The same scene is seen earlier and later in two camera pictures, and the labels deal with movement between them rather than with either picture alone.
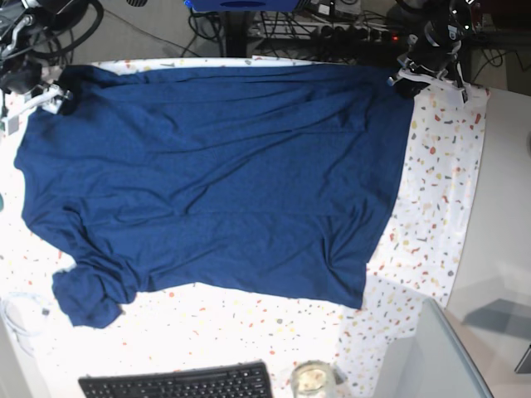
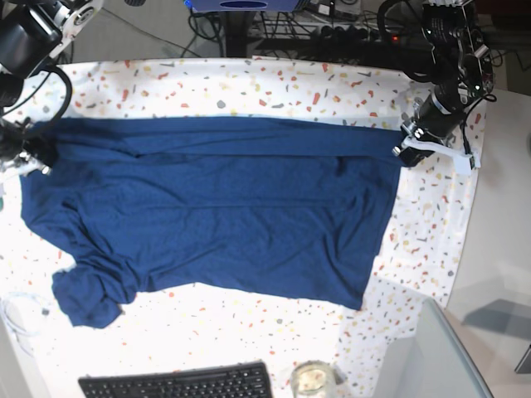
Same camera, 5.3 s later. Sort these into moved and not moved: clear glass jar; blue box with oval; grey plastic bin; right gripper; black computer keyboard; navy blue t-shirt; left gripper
Moved: navy blue t-shirt; left gripper; right gripper
Not moved: black computer keyboard; clear glass jar; grey plastic bin; blue box with oval
